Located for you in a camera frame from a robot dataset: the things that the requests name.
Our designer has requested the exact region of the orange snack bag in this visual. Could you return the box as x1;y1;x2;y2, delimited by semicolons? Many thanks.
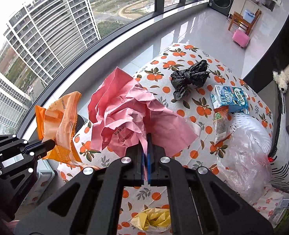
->
34;91;82;165

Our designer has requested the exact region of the yellow snack wrapper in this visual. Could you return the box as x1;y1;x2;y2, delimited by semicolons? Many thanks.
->
130;208;171;233

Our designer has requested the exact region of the clear plastic bottle orange cap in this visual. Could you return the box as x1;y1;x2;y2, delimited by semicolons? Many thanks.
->
217;112;272;204

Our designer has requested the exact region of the clear orange snack wrapper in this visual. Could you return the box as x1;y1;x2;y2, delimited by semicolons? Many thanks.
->
213;106;229;144

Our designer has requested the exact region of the pink paper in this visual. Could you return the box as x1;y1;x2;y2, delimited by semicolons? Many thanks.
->
88;67;201;157

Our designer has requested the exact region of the black plastic bag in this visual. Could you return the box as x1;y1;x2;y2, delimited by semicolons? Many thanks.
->
170;60;210;101

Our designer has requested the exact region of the blue white milk carton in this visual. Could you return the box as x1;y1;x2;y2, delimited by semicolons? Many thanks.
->
210;85;249;114

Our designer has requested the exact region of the orange fruit print tablecloth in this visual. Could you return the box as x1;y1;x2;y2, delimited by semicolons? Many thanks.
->
56;42;275;235

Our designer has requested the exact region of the white plush toy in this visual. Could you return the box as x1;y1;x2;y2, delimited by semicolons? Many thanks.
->
273;64;289;93

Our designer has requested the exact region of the pink plastic stool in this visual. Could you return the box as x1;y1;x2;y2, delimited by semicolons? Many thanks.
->
232;29;250;48

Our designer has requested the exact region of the wooden chair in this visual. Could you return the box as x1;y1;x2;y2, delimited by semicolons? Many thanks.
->
228;9;262;36

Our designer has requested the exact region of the blue plastic basin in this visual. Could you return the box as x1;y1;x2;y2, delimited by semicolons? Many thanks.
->
243;10;255;24

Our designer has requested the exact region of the dark window frame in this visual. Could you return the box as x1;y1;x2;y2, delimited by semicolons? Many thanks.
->
4;0;200;125

